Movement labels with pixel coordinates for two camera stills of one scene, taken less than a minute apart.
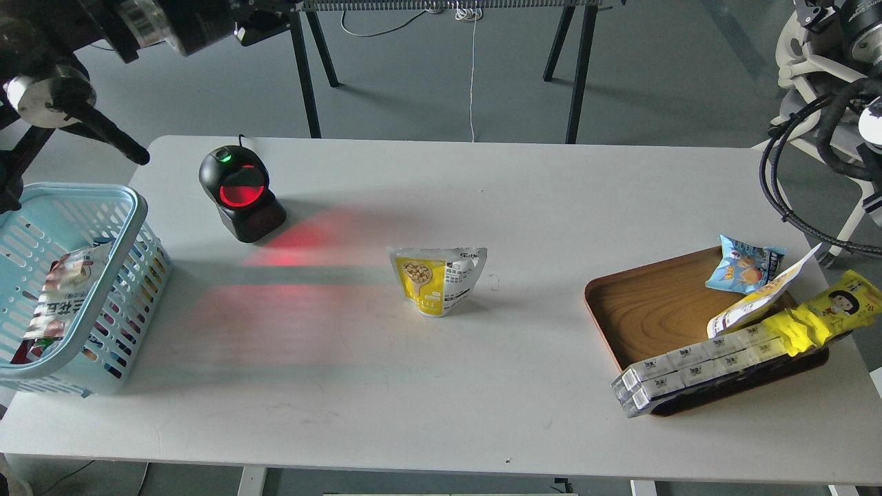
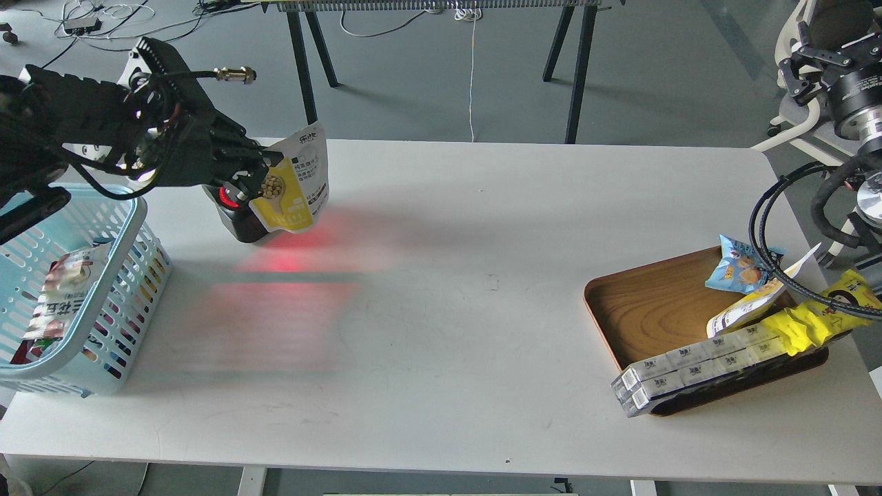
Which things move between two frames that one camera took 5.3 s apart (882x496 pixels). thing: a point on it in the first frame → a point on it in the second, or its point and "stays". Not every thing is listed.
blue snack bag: [745, 268] stays
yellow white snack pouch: [439, 281] → [296, 184]
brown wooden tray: [642, 310] stays
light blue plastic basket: [83, 271] stays
